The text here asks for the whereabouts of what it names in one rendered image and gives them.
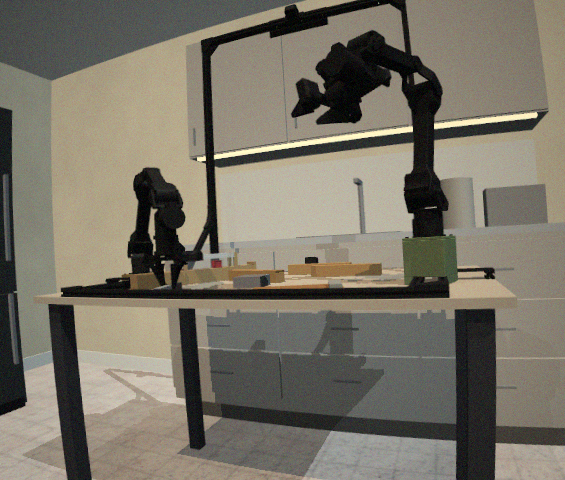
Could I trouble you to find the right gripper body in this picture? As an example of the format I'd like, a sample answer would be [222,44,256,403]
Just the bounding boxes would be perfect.
[131,231,203,265]

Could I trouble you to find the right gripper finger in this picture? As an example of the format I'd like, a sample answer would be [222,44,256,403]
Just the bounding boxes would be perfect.
[147,263,165,286]
[170,262,188,289]

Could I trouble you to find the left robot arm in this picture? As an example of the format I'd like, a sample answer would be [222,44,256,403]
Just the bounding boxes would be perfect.
[315,30,448,238]

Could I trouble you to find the brown clipboard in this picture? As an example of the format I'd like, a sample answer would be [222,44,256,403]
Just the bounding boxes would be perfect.
[258,280,342,289]

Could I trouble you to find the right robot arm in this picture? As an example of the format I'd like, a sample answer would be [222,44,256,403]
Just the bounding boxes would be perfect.
[127,167,186,274]

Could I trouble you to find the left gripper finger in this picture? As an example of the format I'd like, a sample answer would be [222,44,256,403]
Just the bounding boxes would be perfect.
[291,101,314,118]
[316,108,349,125]

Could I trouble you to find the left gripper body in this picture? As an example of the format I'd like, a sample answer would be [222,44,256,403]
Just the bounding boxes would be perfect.
[296,78,362,124]

